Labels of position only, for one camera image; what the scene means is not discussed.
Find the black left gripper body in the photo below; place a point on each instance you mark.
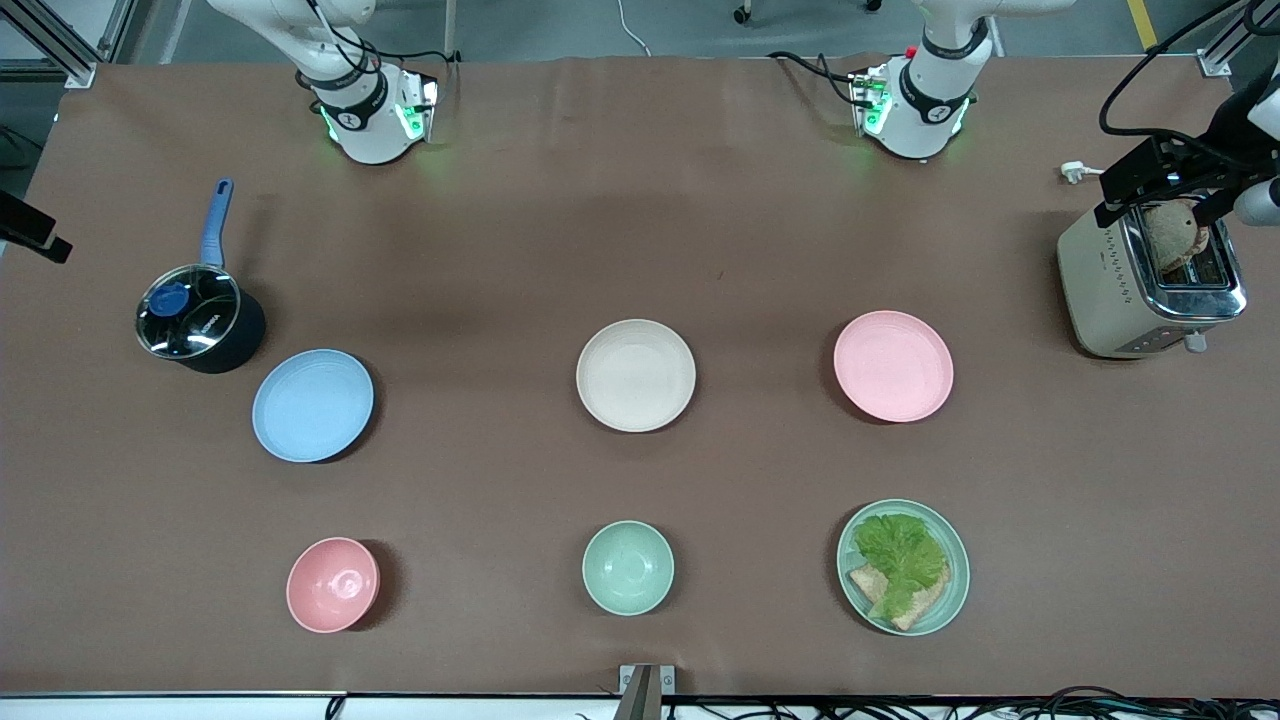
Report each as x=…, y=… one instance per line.
x=1226, y=125

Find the brown bread slice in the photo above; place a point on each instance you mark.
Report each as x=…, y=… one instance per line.
x=925, y=605

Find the pink bowl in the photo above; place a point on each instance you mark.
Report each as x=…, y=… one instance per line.
x=333, y=585

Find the green bowl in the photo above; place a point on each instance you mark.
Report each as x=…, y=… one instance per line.
x=628, y=568

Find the green plate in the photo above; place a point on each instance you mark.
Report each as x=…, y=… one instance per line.
x=955, y=590

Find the blue plate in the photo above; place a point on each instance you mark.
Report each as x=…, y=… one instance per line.
x=313, y=405

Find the green lettuce leaf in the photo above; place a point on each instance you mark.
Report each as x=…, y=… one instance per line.
x=900, y=555

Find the glass lid blue knob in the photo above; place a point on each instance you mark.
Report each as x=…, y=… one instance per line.
x=188, y=310

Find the aluminium frame profile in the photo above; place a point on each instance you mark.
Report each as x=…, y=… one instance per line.
x=1225, y=45
x=55, y=45

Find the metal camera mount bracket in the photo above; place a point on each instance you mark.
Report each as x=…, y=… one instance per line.
x=645, y=692

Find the silver beige toaster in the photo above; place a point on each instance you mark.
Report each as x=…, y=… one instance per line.
x=1105, y=290

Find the white power plug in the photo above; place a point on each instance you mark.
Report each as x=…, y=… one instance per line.
x=1075, y=172

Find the beige plate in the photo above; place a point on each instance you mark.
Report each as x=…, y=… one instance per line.
x=636, y=375

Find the pink plate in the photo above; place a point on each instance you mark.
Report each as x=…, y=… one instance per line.
x=893, y=366

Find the brown toast slice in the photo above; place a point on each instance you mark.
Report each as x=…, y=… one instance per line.
x=1170, y=235

